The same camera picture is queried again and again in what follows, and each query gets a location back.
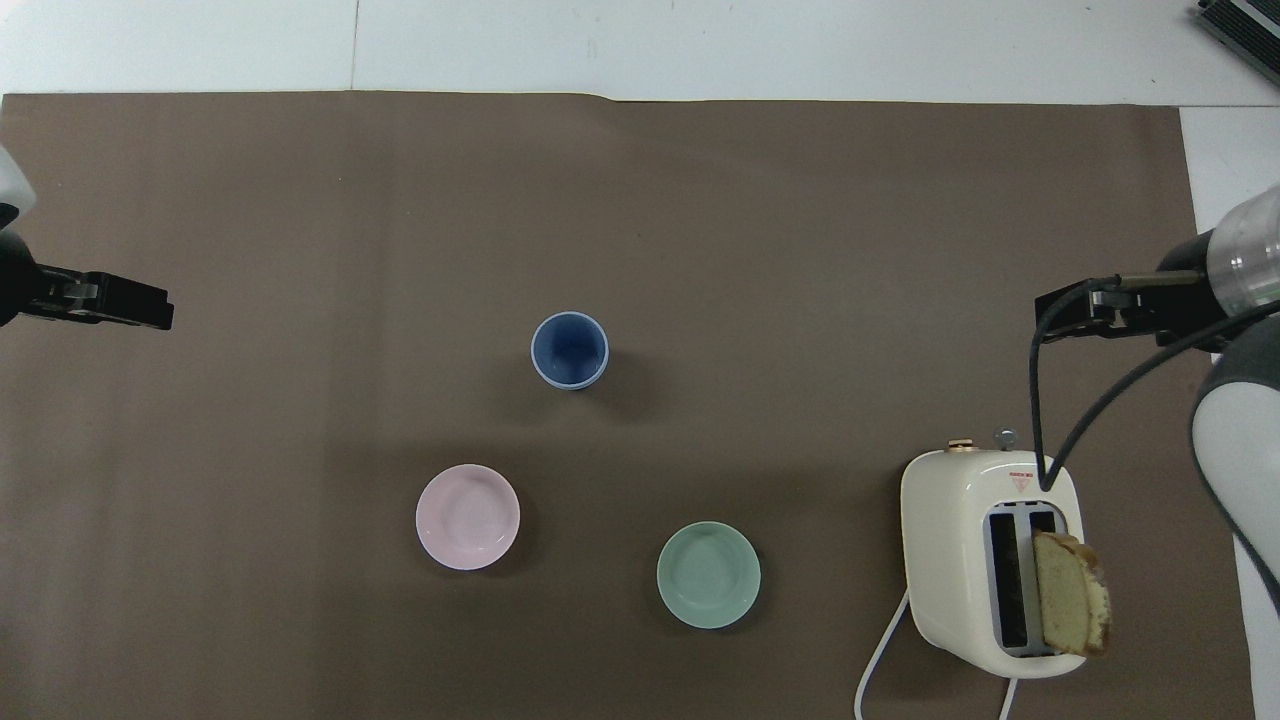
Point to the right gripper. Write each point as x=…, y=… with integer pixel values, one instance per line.
x=1185, y=300

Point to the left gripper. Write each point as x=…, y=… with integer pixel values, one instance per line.
x=18, y=285

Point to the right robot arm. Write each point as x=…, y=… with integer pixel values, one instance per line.
x=1240, y=440

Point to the black stand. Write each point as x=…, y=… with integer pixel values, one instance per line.
x=1245, y=22

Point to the slice of bread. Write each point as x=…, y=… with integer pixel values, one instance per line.
x=1068, y=595

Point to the cream white toaster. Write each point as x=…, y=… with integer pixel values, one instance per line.
x=950, y=560

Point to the pink bowl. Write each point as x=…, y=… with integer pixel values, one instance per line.
x=467, y=517

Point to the green bowl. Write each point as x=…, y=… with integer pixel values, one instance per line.
x=708, y=575

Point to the blue cup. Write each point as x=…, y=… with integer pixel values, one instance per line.
x=570, y=348

